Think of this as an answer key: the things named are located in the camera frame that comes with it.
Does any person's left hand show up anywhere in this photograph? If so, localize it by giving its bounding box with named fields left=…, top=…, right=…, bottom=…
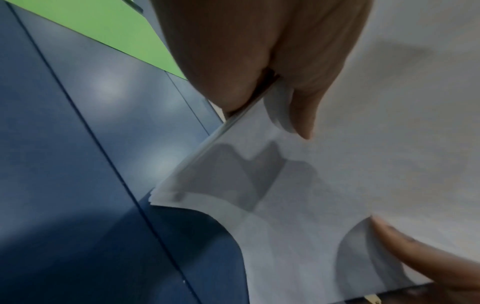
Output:
left=148, top=0, right=374, bottom=140

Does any person's right hand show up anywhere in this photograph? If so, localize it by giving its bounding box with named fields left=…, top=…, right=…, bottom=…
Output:
left=370, top=215, right=480, bottom=304

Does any pile of white papers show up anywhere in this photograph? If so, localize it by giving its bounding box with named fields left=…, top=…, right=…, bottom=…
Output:
left=148, top=0, right=480, bottom=304

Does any green folder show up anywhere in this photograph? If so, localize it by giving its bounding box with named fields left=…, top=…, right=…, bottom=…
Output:
left=3, top=0, right=189, bottom=81

